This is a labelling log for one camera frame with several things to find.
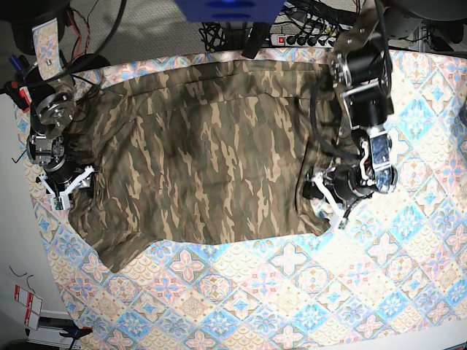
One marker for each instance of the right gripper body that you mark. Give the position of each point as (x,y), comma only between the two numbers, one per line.
(60,176)

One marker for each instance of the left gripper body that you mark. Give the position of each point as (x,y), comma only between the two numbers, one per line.
(343,183)

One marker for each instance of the camouflage T-shirt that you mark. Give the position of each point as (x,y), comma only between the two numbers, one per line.
(208,154)

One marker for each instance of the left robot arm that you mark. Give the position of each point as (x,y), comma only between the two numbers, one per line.
(361,74)

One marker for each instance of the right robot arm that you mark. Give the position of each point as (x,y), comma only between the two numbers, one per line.
(53,39)

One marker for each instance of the black allen key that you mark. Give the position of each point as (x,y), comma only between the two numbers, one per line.
(20,157)

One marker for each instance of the red black table clamp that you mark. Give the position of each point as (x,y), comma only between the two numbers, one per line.
(17,94)

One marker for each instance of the patterned tile tablecloth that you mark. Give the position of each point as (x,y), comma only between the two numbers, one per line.
(399,265)

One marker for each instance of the red white label tag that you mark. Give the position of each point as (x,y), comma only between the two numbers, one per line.
(31,307)

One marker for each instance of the blue table clamp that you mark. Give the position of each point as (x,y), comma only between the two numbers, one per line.
(21,65)

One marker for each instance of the white power strip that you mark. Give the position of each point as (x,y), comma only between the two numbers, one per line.
(289,40)

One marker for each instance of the black blue bottom clamp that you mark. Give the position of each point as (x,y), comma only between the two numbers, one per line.
(75,333)

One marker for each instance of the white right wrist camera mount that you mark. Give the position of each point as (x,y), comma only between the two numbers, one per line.
(64,201)

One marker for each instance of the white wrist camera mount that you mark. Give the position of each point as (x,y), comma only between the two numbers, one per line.
(64,201)
(337,215)

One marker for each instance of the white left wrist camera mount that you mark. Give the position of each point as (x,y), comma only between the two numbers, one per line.
(337,215)

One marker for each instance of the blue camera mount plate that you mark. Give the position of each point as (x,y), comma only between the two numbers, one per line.
(263,11)

